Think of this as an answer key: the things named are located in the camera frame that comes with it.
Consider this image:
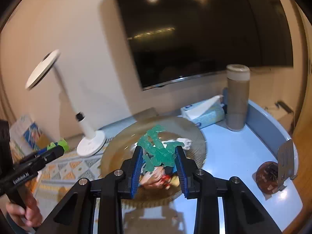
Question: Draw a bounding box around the light green dinosaur toy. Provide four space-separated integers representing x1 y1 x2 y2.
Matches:
47 138 69 153

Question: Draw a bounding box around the red candy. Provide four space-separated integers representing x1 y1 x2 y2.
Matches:
161 174 171 184

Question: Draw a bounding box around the black-headed toy figure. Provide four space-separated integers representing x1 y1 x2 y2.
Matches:
140 166 170 190

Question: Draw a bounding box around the dark green dinosaur toy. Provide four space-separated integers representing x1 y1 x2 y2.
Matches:
137 125 183 174

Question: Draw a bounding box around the white power adapter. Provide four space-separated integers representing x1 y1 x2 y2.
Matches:
177 138 192 151

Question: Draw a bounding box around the person left hand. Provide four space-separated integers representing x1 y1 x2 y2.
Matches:
6 188 43 231

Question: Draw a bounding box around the cork pen holder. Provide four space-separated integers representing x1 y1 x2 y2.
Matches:
35 134 51 150

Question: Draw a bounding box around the standing booklets stack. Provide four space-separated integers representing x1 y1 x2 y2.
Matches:
10 115 43 156

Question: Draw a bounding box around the white desk lamp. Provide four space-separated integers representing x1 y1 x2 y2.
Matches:
25 49 106 157

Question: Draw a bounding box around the amber ribbed glass bowl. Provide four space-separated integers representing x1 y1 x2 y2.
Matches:
100 116 207 208

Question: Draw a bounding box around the blue tissue pack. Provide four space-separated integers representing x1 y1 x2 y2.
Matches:
181 95 225 129

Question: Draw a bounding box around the tall beige cylinder container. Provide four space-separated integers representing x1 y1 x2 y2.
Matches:
226 65 250 132

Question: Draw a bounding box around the black wall television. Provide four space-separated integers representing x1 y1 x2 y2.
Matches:
117 0 293 90

